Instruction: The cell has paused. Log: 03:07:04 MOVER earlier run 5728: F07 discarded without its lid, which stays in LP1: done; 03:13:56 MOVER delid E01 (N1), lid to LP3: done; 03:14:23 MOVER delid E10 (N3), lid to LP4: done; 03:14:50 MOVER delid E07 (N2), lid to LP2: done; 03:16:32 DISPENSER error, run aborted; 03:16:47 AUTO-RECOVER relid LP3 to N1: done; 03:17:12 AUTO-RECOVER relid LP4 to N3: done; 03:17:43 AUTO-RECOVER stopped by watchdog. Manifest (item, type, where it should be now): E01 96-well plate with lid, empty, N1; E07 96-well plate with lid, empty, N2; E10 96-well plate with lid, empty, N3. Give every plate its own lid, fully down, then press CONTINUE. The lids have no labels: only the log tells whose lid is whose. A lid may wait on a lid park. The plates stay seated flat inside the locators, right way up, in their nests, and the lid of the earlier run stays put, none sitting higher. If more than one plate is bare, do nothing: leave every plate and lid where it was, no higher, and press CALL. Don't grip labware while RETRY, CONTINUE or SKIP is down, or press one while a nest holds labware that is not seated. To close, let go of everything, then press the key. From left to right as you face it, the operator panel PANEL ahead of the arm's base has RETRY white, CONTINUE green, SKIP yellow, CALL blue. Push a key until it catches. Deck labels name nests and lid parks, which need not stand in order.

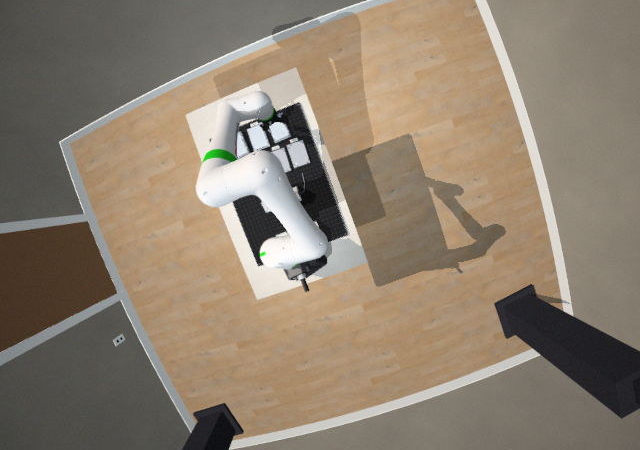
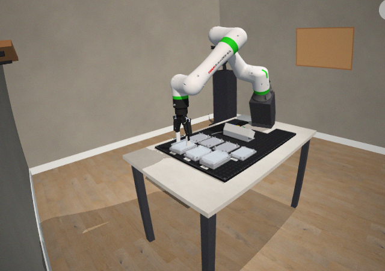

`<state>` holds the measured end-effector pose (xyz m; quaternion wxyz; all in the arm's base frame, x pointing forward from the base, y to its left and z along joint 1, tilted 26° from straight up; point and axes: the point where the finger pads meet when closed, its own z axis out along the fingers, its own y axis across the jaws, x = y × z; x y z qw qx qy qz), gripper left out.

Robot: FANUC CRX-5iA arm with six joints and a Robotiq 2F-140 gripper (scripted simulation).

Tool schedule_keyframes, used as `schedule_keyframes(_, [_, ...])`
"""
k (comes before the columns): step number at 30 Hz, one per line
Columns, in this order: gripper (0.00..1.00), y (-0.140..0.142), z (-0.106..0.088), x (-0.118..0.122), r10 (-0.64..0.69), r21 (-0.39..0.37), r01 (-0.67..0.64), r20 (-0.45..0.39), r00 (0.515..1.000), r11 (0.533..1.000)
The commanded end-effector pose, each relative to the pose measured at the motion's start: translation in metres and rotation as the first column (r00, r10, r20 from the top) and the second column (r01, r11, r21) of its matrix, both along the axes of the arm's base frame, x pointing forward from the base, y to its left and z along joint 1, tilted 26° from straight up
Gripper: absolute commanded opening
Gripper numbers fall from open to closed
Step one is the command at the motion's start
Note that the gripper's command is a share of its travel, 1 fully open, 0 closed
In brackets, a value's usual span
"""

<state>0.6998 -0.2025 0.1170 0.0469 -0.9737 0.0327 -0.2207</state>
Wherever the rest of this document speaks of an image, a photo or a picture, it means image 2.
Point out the white control panel with coloured buttons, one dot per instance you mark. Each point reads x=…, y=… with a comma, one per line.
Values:
x=238, y=132

